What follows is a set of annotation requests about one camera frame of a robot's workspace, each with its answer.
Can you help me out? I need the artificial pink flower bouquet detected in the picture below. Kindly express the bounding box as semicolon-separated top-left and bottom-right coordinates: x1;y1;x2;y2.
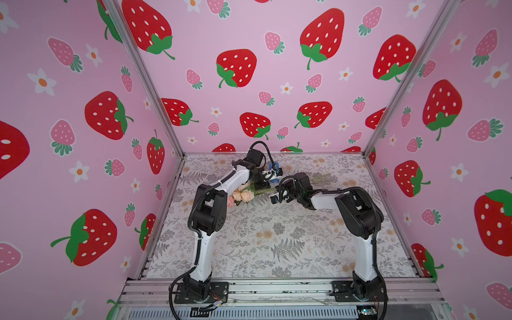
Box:
227;173;337;208

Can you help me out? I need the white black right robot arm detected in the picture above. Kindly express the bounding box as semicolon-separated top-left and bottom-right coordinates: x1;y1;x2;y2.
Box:
270;173;388;303

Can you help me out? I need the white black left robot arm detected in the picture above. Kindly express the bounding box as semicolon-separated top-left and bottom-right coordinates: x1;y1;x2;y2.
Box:
181;149;283;301

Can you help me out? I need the blue tape dispenser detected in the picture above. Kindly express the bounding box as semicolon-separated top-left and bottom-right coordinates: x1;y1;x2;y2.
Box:
269;161;283;183

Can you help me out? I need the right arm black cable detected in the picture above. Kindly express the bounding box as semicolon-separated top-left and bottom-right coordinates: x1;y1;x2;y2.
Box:
277;175;389;320

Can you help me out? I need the aluminium corner post right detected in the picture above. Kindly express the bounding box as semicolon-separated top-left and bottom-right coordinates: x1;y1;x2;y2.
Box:
362;0;460;160

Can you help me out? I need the aluminium corner post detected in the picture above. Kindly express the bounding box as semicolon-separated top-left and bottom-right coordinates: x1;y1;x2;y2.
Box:
104;0;185;159
362;0;460;160

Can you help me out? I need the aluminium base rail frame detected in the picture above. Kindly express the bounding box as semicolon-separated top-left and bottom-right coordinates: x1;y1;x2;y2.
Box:
113;278;455;319

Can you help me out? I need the aluminium corner post left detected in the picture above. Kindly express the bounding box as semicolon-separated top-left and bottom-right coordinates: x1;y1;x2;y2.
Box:
104;0;185;159

